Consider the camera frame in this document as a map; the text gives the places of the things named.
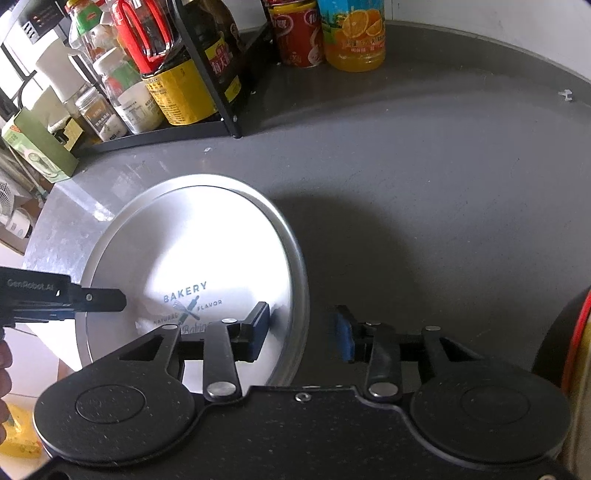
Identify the red rimmed black bowl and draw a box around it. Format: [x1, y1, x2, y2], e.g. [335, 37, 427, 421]
[532, 287, 590, 395]

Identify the small white clip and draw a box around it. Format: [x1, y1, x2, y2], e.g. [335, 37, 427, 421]
[559, 89, 574, 102]

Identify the white Bakery plate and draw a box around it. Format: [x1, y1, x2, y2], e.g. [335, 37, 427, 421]
[75, 174, 310, 387]

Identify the white lid spice jar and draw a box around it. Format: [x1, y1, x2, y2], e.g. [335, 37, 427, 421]
[93, 47, 164, 135]

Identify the black wire kitchen rack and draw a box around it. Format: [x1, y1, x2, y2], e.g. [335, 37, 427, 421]
[0, 0, 283, 156]

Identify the orange juice bottle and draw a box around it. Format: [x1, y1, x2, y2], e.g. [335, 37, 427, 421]
[318, 0, 386, 73]

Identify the white oil dispenser bottle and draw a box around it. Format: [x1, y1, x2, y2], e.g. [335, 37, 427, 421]
[35, 39, 88, 102]

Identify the clear seasoning jar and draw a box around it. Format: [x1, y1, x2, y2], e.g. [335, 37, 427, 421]
[75, 87, 128, 142]

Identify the green tea box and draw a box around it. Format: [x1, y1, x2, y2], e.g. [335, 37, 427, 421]
[2, 108, 78, 184]

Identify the person's left hand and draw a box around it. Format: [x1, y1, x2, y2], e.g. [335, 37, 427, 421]
[0, 339, 13, 443]

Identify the red snack canister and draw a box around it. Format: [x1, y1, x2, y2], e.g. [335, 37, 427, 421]
[266, 1, 325, 69]

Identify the dark soy sauce bottle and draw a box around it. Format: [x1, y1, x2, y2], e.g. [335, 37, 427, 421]
[110, 0, 243, 127]

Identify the green label sauce bottle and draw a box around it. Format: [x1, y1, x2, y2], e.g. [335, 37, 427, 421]
[65, 0, 116, 63]

